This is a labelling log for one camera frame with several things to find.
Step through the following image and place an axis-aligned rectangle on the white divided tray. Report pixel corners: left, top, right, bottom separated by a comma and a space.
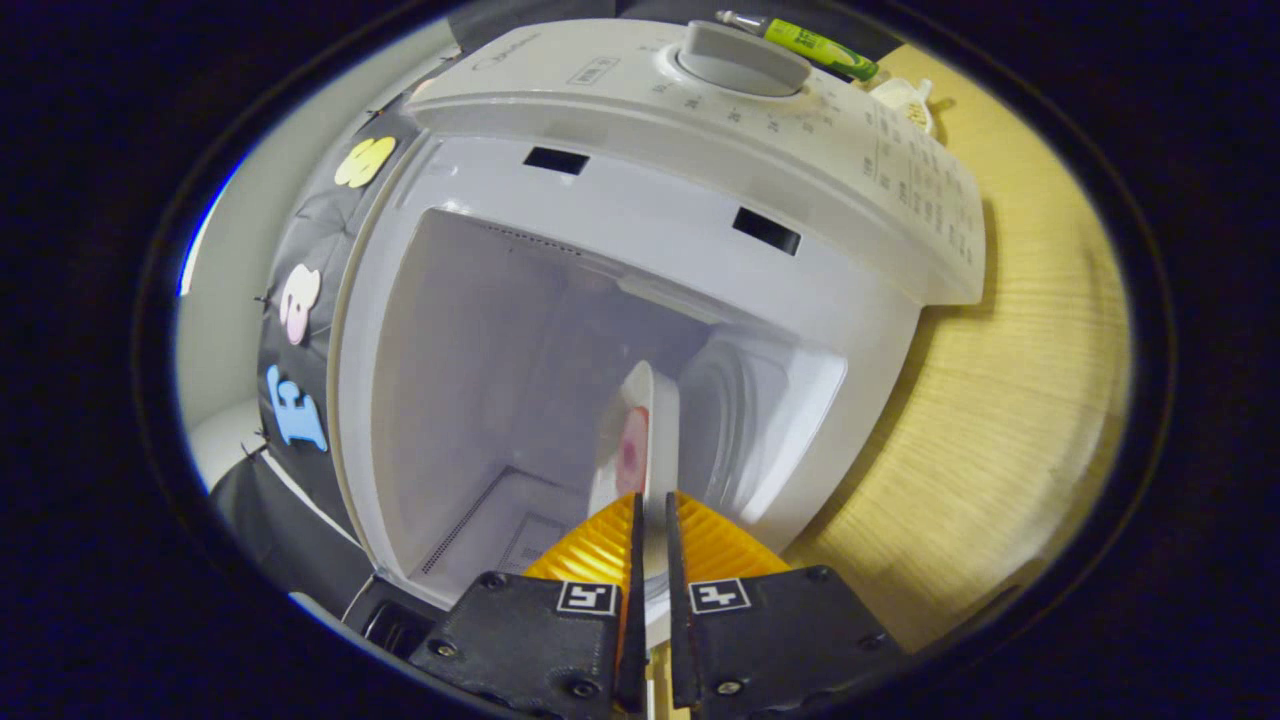
868, 77, 937, 133

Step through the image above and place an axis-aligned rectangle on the white microwave oven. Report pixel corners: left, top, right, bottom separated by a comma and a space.
328, 18, 986, 661

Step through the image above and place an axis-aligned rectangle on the pink round food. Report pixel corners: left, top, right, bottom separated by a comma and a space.
615, 407, 650, 496

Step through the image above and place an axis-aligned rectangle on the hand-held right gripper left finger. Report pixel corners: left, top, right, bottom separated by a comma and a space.
408, 492, 647, 716

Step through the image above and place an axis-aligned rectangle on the green drink bottle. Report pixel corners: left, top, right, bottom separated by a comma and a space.
715, 10, 881, 82

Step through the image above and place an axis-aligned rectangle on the white square plate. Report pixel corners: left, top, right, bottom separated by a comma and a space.
588, 360, 682, 651

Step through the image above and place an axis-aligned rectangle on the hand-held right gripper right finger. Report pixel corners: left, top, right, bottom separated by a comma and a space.
665, 492, 906, 717

